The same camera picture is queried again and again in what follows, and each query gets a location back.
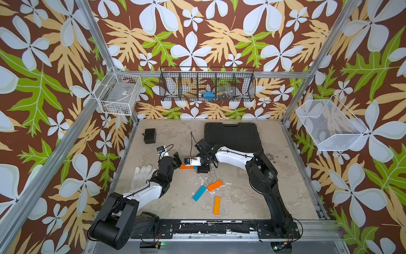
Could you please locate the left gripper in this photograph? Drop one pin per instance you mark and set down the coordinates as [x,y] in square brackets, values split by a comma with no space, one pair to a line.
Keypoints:
[177,160]

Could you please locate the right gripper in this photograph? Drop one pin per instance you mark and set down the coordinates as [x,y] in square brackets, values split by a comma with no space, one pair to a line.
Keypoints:
[202,169]

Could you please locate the orange block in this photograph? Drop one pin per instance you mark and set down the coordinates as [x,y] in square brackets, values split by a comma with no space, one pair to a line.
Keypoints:
[217,206]
[185,167]
[214,185]

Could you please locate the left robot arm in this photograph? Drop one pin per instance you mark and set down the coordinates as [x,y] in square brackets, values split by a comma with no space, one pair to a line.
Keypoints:
[118,220]

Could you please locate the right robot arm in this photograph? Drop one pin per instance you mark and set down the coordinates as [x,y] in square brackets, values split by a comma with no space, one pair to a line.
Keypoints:
[262,177]

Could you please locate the small black box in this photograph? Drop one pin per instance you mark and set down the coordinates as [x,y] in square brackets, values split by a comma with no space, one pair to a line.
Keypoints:
[149,136]

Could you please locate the black plastic tool case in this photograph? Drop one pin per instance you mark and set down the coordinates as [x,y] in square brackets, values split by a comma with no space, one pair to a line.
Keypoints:
[243,137]

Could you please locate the white cloth glove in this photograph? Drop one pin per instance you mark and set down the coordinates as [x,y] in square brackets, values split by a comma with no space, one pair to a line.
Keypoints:
[141,176]

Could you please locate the blue object in basket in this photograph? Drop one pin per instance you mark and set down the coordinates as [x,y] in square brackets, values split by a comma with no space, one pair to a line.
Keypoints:
[209,96]

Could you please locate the orange block bottom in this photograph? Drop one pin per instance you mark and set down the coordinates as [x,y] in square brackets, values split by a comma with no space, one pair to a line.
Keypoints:
[217,206]

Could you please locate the white mesh basket right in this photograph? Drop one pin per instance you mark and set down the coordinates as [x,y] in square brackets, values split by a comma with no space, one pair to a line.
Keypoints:
[331,125]

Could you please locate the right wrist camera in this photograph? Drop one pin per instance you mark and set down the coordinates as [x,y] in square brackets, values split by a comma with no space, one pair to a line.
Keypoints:
[196,161]

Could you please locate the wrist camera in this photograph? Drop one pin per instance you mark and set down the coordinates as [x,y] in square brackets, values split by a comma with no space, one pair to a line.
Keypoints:
[162,151]
[196,161]

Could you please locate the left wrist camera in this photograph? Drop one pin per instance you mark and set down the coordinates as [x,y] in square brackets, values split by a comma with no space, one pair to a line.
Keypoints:
[162,151]

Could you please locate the black wire basket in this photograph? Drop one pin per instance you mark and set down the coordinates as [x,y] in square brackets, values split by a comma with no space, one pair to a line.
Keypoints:
[192,82]

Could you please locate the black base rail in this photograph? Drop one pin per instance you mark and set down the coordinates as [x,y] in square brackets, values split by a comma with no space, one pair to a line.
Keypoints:
[264,229]

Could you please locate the white wire basket left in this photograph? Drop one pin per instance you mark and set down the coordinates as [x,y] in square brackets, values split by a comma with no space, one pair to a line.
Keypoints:
[118,92]

